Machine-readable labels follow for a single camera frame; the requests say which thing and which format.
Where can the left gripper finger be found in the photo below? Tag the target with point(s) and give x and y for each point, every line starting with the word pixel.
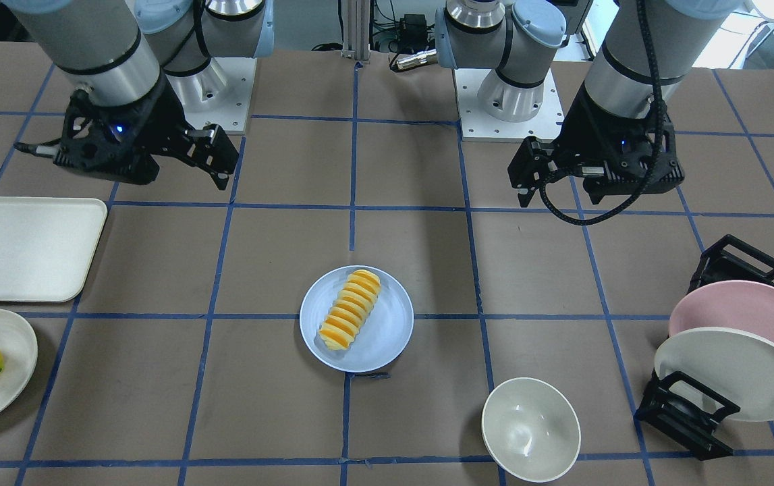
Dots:
pixel 524 170

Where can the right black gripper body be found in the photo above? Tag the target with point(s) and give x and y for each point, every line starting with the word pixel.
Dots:
pixel 158 116

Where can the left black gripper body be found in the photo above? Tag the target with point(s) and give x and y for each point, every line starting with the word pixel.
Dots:
pixel 581 129

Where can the yellow sliced bread loaf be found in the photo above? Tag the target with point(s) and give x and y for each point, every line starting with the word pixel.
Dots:
pixel 350 310

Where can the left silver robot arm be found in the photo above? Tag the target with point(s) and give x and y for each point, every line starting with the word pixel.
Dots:
pixel 647 51

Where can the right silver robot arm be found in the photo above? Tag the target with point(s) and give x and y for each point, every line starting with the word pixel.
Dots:
pixel 138 72

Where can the light blue round plate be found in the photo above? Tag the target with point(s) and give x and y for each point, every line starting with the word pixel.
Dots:
pixel 382 338

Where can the pink plate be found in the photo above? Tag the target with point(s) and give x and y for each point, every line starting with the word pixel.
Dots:
pixel 733 304

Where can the cream plate in rack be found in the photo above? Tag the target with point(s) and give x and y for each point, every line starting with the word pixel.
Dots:
pixel 735 364

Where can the white rectangular tray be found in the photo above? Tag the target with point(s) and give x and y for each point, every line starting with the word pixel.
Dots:
pixel 47 246

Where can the white bowl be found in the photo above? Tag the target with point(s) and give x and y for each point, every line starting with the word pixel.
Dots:
pixel 531 430

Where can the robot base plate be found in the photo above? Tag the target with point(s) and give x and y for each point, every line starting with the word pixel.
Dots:
pixel 492 111

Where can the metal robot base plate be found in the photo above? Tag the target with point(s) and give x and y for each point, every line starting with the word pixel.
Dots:
pixel 220 94

